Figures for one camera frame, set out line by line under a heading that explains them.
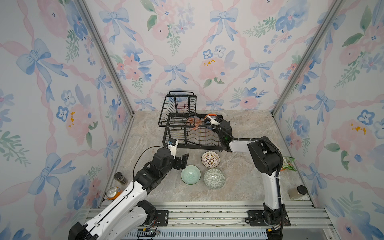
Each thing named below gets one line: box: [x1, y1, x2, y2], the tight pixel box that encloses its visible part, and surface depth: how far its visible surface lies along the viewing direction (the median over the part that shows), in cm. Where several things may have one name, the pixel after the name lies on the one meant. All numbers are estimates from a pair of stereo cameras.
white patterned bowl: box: [201, 151, 221, 168], surface depth 94 cm
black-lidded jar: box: [287, 185, 308, 200], surface depth 76 cm
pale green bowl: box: [180, 164, 202, 185], surface depth 87 cm
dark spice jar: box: [113, 172, 128, 186], surface depth 79 cm
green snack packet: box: [280, 156, 297, 172], surface depth 89 cm
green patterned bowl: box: [203, 168, 226, 190], surface depth 87 cm
